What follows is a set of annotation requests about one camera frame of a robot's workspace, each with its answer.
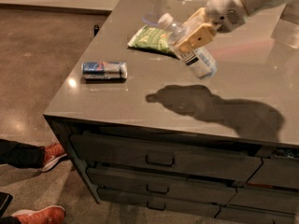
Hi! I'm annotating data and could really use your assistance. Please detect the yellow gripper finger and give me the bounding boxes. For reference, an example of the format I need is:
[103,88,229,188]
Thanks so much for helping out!
[177,23,217,53]
[183,7,208,35]

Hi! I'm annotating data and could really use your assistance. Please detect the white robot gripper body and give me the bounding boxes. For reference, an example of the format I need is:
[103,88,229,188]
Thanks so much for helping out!
[206,0,248,33]

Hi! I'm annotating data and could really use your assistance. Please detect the clear blue-label plastic bottle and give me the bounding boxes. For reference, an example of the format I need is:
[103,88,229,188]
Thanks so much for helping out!
[158,13,217,79]

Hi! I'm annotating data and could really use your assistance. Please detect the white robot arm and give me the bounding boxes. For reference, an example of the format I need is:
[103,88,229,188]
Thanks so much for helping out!
[177,0,293,53]

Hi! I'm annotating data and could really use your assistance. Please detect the green snack bag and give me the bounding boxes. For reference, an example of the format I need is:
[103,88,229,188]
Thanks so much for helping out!
[128,25,173,55]

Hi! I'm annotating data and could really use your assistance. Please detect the small black floor object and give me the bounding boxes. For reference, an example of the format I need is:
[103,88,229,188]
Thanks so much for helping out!
[93,24,100,36]

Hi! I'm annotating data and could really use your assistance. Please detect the blue silver energy drink can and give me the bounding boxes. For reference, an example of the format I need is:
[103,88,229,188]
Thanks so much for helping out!
[81,62,127,80]

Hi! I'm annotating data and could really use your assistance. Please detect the grey cabinet with drawers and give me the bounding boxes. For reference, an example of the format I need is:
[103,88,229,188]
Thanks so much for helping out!
[45,0,299,224]

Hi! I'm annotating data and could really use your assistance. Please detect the upper orange sneaker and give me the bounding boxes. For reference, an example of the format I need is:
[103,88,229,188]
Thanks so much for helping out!
[41,143,66,173]

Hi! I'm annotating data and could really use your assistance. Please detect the orange sneaker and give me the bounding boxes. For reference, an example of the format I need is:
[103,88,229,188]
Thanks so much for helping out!
[41,143,66,173]
[12,205,65,224]

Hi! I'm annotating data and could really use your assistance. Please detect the black trouser leg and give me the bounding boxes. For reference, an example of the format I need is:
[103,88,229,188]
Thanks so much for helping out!
[0,139,45,169]

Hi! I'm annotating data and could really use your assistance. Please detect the lower orange sneaker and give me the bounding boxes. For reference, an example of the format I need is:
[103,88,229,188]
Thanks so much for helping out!
[12,205,65,224]

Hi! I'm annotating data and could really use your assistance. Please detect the dark object at left edge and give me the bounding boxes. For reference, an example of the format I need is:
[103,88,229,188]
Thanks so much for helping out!
[0,192,13,217]

